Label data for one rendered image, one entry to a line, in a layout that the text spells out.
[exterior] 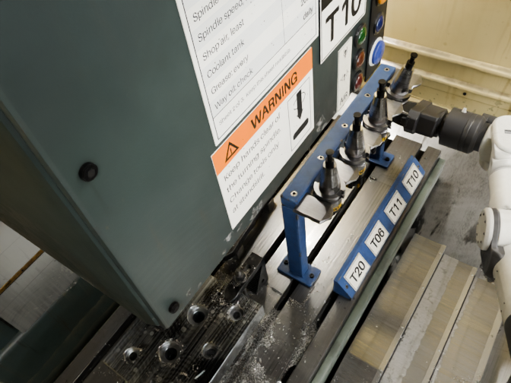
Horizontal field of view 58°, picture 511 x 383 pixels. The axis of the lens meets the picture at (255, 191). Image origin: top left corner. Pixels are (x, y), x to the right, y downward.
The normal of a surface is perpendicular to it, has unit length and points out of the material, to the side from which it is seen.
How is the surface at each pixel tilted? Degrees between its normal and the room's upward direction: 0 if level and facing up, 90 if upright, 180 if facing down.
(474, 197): 24
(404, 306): 7
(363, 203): 0
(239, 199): 90
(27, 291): 90
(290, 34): 90
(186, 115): 90
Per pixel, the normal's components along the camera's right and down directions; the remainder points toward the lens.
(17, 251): 0.81, 0.39
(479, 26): -0.56, 0.69
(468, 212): -0.33, -0.27
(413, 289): -0.04, -0.69
